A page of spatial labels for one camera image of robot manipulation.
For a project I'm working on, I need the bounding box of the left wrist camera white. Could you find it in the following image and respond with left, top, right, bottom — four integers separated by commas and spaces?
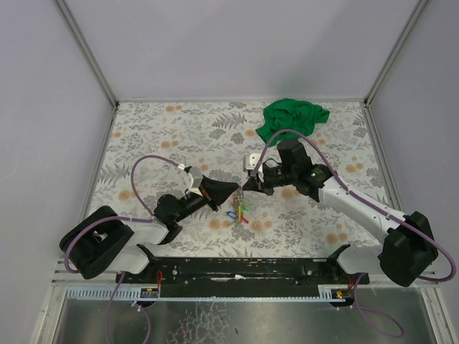
184, 166, 203, 196

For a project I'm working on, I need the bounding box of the green crumpled cloth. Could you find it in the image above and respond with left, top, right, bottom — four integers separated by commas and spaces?
255, 98, 330, 143

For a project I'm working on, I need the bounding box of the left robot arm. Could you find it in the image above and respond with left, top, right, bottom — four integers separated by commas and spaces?
60, 176, 239, 280

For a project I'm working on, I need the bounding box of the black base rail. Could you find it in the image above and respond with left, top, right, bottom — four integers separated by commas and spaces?
123, 257, 360, 299

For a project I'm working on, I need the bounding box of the blue key tag on ring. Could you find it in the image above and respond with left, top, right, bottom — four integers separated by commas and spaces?
227, 211, 238, 220

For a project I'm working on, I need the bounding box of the grey cable duct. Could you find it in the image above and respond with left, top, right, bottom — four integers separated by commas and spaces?
66, 287, 159, 301

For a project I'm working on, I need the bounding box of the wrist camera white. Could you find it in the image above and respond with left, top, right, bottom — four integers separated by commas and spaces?
184, 166, 203, 196
242, 153, 263, 180

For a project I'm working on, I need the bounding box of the metal key organizer ring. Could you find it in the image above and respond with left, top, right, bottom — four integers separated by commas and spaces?
229, 189, 250, 225

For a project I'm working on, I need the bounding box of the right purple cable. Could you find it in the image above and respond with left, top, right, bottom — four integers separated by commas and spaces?
256, 129, 455, 338

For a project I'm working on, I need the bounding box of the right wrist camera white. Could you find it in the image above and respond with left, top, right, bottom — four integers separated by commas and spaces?
242, 153, 263, 180

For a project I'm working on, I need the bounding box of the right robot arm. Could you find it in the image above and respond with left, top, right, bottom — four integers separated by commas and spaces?
242, 139, 438, 287

